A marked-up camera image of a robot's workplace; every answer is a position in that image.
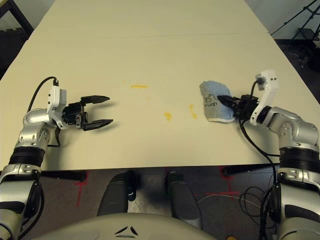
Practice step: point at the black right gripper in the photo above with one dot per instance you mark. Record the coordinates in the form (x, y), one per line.
(246, 106)

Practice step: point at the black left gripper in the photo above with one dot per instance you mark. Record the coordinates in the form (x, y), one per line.
(73, 115)

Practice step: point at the blue grey printed rag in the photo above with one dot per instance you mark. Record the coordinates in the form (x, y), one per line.
(212, 111)

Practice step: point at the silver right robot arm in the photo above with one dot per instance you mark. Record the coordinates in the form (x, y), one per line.
(300, 130)

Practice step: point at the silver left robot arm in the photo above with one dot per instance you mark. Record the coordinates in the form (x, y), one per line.
(30, 120)

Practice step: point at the short curved yellow liquid streak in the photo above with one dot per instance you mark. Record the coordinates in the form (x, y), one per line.
(193, 112)

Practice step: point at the long yellow liquid streak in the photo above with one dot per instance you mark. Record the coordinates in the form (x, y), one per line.
(139, 86)

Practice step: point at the yellow liquid blob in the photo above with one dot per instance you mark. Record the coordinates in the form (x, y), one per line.
(167, 115)

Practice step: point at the black table foot bar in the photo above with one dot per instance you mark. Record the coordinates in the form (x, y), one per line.
(245, 170)

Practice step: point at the dark grey robot left leg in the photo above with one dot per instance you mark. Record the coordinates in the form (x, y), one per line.
(117, 195)

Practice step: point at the dark grey robot leg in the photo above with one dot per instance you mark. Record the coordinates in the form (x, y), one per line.
(182, 197)
(117, 195)

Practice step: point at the black tripod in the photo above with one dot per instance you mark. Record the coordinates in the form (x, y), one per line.
(303, 33)

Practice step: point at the dark grey robot right leg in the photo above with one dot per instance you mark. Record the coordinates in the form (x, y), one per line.
(182, 197)

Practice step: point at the black foam floor mat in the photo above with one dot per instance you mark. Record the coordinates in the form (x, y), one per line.
(11, 47)

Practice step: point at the beige robot torso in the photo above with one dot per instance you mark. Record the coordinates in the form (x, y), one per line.
(112, 227)

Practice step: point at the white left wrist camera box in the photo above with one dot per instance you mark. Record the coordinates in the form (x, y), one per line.
(53, 97)

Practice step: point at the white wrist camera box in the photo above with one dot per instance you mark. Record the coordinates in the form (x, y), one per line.
(53, 97)
(271, 82)

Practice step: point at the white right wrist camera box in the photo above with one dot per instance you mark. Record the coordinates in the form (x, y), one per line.
(271, 82)

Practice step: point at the neighbouring table with black frame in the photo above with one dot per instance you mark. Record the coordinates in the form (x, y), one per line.
(23, 15)

